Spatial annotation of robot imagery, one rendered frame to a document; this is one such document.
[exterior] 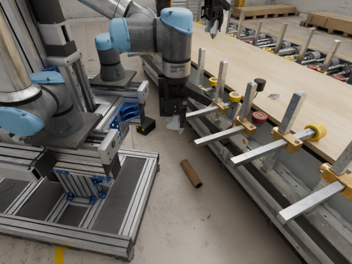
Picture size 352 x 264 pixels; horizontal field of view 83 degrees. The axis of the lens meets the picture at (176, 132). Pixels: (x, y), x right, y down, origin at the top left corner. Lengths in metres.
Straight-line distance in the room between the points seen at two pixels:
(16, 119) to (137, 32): 0.42
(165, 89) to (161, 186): 1.42
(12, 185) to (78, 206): 0.63
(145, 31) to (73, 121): 0.51
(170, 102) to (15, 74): 0.41
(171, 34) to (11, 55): 0.41
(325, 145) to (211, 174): 1.11
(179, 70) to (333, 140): 0.92
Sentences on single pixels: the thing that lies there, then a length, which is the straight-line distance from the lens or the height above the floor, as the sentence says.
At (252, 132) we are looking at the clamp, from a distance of 1.18.
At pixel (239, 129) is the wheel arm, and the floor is 0.86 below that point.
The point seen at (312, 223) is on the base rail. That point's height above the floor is 0.70.
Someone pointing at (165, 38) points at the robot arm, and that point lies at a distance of 0.50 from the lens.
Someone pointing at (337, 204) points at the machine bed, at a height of 0.66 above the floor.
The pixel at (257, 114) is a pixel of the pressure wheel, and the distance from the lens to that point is 1.23.
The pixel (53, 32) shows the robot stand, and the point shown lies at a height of 1.35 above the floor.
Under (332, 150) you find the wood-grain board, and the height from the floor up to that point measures 0.90.
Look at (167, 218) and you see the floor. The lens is 1.74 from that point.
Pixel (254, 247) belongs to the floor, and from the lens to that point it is 1.75.
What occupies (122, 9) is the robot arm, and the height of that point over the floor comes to 1.47.
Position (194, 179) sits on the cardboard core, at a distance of 1.85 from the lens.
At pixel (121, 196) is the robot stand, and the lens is 1.64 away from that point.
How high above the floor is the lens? 1.56
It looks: 40 degrees down
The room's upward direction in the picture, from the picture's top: straight up
